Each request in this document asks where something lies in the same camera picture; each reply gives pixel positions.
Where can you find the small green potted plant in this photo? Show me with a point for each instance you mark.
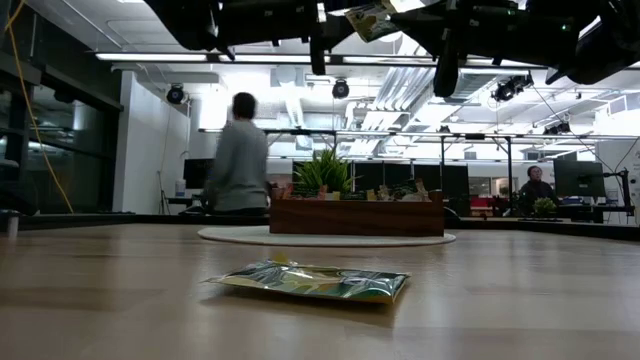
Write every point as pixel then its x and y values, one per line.
pixel 325 172

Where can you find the black ceiling spotlight cluster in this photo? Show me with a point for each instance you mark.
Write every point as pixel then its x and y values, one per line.
pixel 510 89

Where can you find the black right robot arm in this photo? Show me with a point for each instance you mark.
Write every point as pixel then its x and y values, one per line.
pixel 610 45

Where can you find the silver ventilation duct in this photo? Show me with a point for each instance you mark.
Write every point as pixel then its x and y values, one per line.
pixel 475 85

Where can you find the black partition panels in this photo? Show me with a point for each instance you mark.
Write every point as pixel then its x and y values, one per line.
pixel 395 177

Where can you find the black background workstation frame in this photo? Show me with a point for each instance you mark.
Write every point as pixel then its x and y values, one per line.
pixel 300 132
pixel 475 136

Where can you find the small background potted plant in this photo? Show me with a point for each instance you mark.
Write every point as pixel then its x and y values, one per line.
pixel 545 206

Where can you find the long ceiling light bar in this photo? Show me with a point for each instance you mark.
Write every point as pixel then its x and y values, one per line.
pixel 150 57

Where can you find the white round placemat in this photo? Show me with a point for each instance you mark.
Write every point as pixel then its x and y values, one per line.
pixel 235 236

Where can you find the white bottle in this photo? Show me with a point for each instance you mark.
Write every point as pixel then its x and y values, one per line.
pixel 180 189

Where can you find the wooden three-compartment box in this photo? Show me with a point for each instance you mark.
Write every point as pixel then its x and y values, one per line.
pixel 357 217

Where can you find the black computer monitor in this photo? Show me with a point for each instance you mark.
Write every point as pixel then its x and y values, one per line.
pixel 195 174

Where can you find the person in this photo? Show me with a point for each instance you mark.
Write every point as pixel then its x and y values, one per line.
pixel 537 190
pixel 240 165

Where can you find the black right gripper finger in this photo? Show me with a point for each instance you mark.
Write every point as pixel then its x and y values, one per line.
pixel 446 65
pixel 420 30

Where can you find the black monitor on arm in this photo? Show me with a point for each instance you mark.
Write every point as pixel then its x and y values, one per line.
pixel 580 177

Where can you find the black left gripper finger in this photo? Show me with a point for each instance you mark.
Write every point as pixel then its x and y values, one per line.
pixel 317 50
pixel 337 30

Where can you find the short white post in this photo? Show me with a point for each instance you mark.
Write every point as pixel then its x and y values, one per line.
pixel 12 225

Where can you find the black aluminium table frame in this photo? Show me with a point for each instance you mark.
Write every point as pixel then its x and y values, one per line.
pixel 100 220

